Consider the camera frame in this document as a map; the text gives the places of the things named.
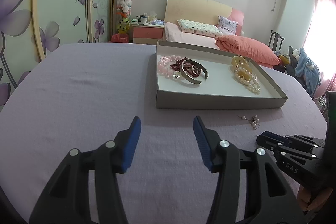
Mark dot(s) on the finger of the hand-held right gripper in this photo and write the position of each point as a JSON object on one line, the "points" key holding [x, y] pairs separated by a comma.
{"points": [[304, 140], [267, 141]]}

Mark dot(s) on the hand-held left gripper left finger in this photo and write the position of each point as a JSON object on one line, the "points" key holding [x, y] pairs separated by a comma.
{"points": [[131, 145]]}

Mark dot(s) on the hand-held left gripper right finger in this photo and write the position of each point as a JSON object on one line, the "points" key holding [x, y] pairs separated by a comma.
{"points": [[202, 145]]}

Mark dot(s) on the grey cardboard tray box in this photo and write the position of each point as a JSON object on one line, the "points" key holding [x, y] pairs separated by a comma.
{"points": [[210, 103]]}

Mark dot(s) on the wide silver cuff bangle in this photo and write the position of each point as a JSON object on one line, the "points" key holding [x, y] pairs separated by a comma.
{"points": [[193, 81]]}

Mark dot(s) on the pearl drop earring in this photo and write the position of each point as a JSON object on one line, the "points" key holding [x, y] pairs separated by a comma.
{"points": [[177, 76]]}

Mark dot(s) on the person's right hand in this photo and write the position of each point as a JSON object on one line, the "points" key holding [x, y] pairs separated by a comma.
{"points": [[305, 197]]}

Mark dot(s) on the purple tablecloth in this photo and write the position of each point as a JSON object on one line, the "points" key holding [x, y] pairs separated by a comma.
{"points": [[92, 95]]}

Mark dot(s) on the blue plush garment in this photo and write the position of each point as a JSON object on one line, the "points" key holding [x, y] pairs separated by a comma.
{"points": [[305, 66]]}

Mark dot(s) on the yellow red toy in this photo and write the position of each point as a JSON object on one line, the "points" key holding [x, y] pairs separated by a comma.
{"points": [[284, 59]]}

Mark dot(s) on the orange duvet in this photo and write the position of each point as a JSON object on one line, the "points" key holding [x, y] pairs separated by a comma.
{"points": [[246, 49]]}

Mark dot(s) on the dark wooden chair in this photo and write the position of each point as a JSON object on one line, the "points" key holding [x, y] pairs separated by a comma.
{"points": [[275, 39]]}

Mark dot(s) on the red trash bin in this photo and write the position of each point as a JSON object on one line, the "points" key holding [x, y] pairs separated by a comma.
{"points": [[119, 38]]}

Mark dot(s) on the pink bedsheet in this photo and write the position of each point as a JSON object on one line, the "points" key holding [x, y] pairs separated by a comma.
{"points": [[183, 37]]}

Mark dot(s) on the pink nightstand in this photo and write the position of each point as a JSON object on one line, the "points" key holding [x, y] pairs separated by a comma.
{"points": [[147, 32]]}

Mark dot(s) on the white patterned pillow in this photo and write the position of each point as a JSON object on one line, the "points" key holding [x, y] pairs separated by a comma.
{"points": [[199, 28]]}

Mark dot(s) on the small floral pillow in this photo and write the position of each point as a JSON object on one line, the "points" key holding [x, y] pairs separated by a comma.
{"points": [[227, 26]]}

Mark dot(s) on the pink headboard panel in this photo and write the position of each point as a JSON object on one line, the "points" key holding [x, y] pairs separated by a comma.
{"points": [[236, 20]]}

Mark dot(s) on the white mug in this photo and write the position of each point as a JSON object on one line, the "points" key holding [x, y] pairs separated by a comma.
{"points": [[143, 20]]}

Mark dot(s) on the clear plush toy tube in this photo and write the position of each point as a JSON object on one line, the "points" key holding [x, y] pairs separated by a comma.
{"points": [[124, 8]]}

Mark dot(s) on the cream bed headboard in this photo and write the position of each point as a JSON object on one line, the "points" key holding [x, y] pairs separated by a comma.
{"points": [[194, 7]]}

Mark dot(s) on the floral wardrobe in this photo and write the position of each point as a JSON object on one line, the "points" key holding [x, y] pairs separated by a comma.
{"points": [[65, 3]]}

